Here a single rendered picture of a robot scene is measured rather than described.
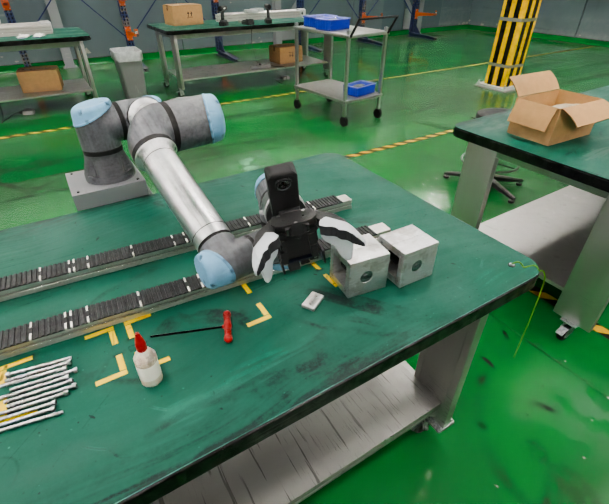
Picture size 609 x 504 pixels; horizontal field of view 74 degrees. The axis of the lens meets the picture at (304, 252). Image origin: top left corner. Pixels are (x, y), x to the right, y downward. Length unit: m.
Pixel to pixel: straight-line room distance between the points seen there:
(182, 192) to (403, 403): 0.98
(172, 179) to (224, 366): 0.38
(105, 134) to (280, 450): 1.07
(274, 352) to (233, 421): 0.16
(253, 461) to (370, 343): 0.63
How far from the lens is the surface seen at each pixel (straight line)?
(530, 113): 2.00
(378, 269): 0.91
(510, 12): 6.53
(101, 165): 1.41
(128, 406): 0.78
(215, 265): 0.75
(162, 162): 0.91
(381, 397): 1.44
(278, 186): 0.60
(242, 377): 0.77
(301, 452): 1.32
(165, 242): 1.08
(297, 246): 0.62
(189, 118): 1.00
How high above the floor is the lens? 1.38
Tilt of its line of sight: 35 degrees down
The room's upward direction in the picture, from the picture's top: straight up
